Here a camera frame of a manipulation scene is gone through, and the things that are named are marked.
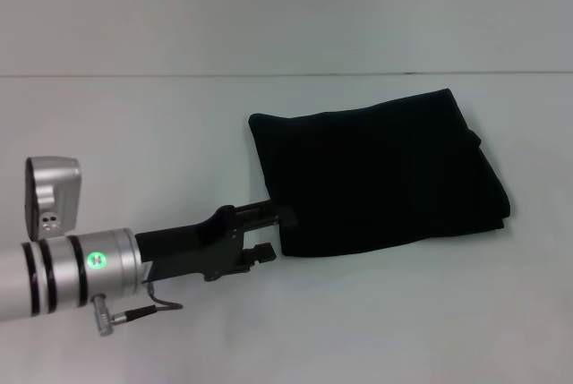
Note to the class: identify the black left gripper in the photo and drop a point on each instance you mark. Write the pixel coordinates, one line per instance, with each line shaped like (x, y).
(192, 250)

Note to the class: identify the black shirt with FREE print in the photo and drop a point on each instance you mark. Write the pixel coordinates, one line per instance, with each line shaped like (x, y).
(380, 169)

